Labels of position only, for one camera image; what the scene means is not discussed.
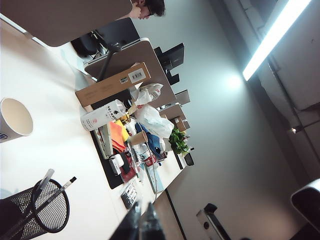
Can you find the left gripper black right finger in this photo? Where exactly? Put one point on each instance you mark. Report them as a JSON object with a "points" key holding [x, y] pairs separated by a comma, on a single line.
{"points": [[152, 225]]}

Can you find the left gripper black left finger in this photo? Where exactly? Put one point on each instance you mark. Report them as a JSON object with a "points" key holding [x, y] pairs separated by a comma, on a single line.
{"points": [[130, 225]]}

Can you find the black mesh pen holder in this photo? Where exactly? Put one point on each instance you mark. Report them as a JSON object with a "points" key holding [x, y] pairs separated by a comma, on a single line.
{"points": [[55, 217]]}

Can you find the clear marker pack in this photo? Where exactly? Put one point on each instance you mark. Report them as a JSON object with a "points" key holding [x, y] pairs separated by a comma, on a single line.
{"points": [[130, 195]]}

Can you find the light blue notebook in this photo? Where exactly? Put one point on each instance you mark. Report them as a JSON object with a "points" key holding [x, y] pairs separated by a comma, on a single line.
{"points": [[160, 180]]}

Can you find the black desk mat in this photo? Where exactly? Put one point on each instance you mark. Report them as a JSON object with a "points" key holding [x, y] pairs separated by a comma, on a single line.
{"points": [[110, 180]]}

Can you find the dark red folder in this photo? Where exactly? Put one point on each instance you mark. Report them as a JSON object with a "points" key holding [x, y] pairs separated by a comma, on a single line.
{"points": [[132, 175]]}

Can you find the small black white box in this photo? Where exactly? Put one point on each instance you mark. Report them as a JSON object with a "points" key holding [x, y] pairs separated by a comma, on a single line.
{"points": [[116, 170]]}

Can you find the black board eraser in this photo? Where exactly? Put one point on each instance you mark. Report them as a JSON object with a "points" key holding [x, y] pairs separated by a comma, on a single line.
{"points": [[125, 163]]}

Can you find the white charger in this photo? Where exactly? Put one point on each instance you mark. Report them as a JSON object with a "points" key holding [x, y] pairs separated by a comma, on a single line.
{"points": [[116, 160]]}

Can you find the clear bottle red label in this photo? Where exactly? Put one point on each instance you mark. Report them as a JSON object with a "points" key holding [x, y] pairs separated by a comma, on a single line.
{"points": [[148, 157]]}

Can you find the small black bin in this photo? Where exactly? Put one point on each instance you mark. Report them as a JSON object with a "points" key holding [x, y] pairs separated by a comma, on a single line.
{"points": [[188, 158]]}

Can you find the blue cloth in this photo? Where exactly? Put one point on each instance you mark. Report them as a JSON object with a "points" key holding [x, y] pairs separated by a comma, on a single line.
{"points": [[152, 142]]}

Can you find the beige stapler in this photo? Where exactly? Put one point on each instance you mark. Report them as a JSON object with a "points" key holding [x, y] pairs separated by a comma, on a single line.
{"points": [[105, 142]]}

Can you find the brown paper cup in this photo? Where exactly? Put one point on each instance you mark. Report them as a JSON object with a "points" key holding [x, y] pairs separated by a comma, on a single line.
{"points": [[138, 137]]}

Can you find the green potted plant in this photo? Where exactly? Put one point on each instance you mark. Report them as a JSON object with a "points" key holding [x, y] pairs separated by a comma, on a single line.
{"points": [[178, 140]]}

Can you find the orange cloth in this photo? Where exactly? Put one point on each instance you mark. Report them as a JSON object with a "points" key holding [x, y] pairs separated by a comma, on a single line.
{"points": [[118, 135]]}

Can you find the yellow sponge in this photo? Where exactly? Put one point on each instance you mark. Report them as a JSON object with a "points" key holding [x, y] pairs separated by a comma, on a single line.
{"points": [[119, 122]]}

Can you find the gold foil packet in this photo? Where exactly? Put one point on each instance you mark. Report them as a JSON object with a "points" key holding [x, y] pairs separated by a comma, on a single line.
{"points": [[128, 117]]}

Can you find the white labelled drink bottle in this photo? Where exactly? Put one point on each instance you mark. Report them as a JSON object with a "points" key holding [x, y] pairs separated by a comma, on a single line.
{"points": [[100, 116]]}

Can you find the brown desk divider panel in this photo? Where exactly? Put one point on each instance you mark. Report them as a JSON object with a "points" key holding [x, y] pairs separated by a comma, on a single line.
{"points": [[62, 20], [155, 55], [172, 112]]}

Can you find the grey laptop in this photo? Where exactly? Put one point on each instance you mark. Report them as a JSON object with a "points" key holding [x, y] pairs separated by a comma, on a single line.
{"points": [[182, 97]]}

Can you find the white plastic bag red print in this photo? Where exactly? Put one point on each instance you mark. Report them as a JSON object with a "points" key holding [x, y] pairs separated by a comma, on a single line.
{"points": [[150, 91]]}

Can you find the long brown cardboard box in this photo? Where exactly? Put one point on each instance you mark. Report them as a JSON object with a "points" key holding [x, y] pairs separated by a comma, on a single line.
{"points": [[112, 87]]}

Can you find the black monitor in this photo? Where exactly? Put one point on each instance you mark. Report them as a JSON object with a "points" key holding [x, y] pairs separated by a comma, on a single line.
{"points": [[117, 30], [173, 78], [172, 56]]}

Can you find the white paper cup blue logo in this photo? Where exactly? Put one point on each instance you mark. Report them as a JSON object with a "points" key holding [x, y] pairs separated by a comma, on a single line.
{"points": [[15, 120]]}

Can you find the grey rounded chair back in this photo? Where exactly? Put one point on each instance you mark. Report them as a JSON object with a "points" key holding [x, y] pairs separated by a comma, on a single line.
{"points": [[307, 207]]}

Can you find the black pouch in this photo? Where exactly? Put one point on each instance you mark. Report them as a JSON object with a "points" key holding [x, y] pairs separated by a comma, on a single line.
{"points": [[82, 46]]}

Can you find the person with glasses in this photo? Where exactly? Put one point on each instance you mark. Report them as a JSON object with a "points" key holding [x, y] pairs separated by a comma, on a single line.
{"points": [[155, 7]]}

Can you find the white ceiling strip light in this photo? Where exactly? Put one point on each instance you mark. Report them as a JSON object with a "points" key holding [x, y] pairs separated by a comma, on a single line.
{"points": [[275, 40]]}

